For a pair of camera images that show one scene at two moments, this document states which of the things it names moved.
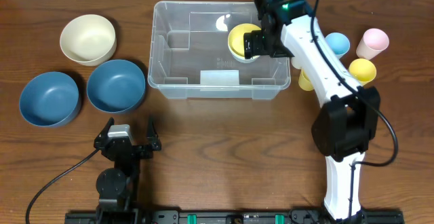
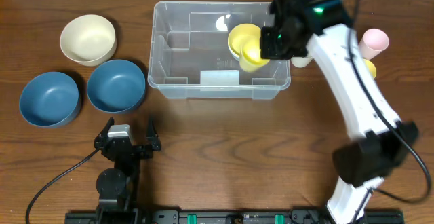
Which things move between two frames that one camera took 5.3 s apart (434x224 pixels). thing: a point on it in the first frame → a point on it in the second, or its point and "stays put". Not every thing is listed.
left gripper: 136,149 stays put
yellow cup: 304,81 → 250,55
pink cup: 373,42 stays put
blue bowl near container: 116,85 stays put
